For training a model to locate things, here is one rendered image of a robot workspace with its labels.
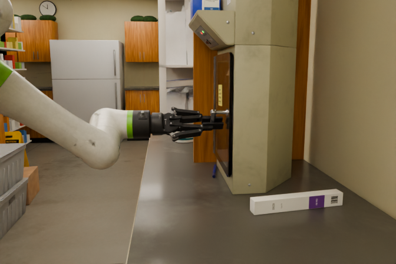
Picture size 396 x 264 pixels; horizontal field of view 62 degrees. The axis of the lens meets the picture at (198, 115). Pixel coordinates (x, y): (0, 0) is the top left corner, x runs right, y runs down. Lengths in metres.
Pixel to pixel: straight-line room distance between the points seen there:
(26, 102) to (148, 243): 0.45
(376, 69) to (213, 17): 0.52
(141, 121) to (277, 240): 0.53
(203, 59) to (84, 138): 0.64
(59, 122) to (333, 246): 0.73
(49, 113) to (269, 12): 0.68
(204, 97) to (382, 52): 0.66
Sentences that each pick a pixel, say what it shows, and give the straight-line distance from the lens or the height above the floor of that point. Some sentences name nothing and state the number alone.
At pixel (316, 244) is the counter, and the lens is 0.86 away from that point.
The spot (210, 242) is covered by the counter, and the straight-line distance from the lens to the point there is 0.82.
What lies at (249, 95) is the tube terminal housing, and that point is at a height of 1.26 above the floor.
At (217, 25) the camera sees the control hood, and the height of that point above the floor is 1.47.
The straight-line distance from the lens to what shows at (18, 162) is 3.33.
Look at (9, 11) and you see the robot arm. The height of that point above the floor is 1.46.
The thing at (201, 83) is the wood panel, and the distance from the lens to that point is 1.37.
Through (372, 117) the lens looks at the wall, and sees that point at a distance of 1.16.
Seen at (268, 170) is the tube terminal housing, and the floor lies 1.01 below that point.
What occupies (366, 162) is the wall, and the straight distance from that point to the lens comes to 1.20.
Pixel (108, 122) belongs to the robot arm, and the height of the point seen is 1.18.
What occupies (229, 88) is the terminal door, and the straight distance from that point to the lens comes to 1.02.
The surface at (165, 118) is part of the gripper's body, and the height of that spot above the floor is 1.18.
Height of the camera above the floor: 1.34
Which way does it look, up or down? 8 degrees down
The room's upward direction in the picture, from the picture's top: straight up
